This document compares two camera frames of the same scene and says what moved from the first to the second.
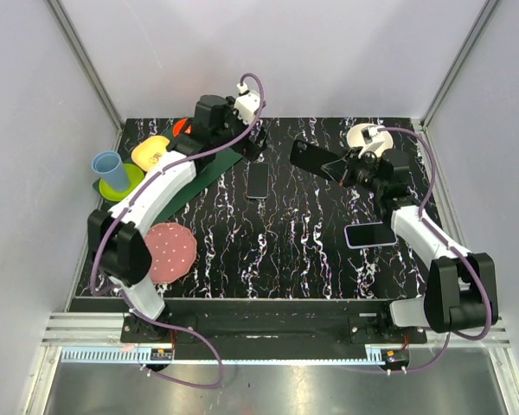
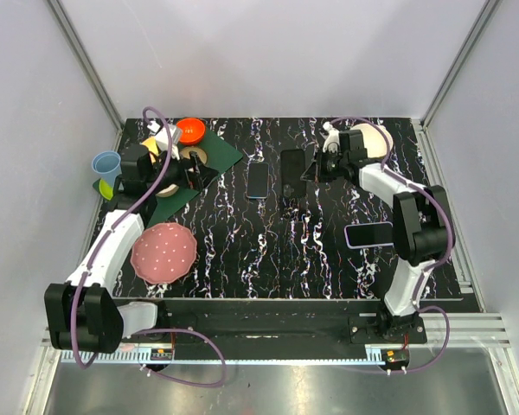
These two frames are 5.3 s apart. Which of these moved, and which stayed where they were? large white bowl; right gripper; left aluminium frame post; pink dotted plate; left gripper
Moved: left gripper; right gripper
Stayed: large white bowl; pink dotted plate; left aluminium frame post
